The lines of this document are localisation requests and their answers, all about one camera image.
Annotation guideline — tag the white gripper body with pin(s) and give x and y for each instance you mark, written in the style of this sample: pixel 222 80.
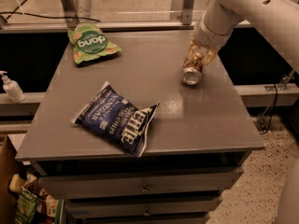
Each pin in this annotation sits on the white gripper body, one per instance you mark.
pixel 209 37

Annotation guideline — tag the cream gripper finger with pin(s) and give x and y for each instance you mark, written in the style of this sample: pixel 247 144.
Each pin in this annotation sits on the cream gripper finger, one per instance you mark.
pixel 193 52
pixel 209 56

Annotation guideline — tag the orange soda can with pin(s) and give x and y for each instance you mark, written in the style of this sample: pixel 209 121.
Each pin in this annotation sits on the orange soda can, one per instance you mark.
pixel 192 69

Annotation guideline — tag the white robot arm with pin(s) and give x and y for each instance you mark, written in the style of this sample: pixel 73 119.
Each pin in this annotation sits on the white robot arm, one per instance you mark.
pixel 267 193

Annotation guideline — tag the grey drawer cabinet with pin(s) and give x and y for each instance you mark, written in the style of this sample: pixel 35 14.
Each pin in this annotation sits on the grey drawer cabinet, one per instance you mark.
pixel 197 140

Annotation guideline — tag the blue kettle chips bag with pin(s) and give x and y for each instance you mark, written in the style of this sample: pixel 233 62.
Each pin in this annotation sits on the blue kettle chips bag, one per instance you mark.
pixel 117 120

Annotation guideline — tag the white pump bottle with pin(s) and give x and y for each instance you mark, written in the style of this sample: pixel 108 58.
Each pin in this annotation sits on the white pump bottle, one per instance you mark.
pixel 12 88

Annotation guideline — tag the brown cardboard box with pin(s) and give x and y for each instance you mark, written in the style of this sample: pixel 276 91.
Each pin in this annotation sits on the brown cardboard box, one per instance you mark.
pixel 8 167

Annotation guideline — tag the green snack bag in box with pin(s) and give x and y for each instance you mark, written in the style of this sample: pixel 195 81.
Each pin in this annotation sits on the green snack bag in box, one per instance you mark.
pixel 26 207

